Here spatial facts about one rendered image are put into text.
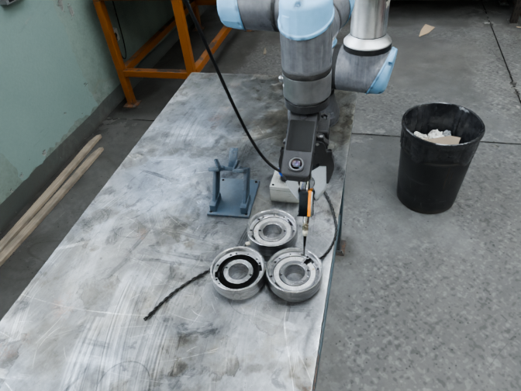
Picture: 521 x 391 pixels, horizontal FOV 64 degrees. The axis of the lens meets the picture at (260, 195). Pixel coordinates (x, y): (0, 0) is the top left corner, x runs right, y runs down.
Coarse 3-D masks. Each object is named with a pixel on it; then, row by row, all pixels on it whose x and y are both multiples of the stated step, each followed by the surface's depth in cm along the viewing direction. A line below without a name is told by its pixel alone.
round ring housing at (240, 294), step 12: (228, 252) 83; (240, 252) 83; (252, 252) 83; (216, 264) 82; (228, 264) 81; (240, 264) 82; (264, 264) 79; (228, 276) 79; (264, 276) 79; (216, 288) 78; (228, 288) 77; (252, 288) 76
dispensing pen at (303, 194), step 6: (306, 186) 78; (300, 192) 77; (306, 192) 76; (300, 198) 77; (306, 198) 76; (300, 204) 77; (306, 204) 77; (300, 210) 77; (306, 210) 77; (306, 216) 77; (306, 222) 79; (306, 228) 79; (306, 234) 79
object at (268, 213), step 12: (252, 216) 89; (264, 216) 90; (276, 216) 90; (288, 216) 89; (252, 228) 88; (264, 228) 88; (276, 228) 89; (252, 240) 84; (276, 240) 85; (288, 240) 83; (264, 252) 84; (276, 252) 84
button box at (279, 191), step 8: (280, 176) 97; (272, 184) 95; (280, 184) 95; (304, 184) 100; (272, 192) 96; (280, 192) 95; (288, 192) 95; (272, 200) 98; (280, 200) 97; (288, 200) 96; (296, 200) 96
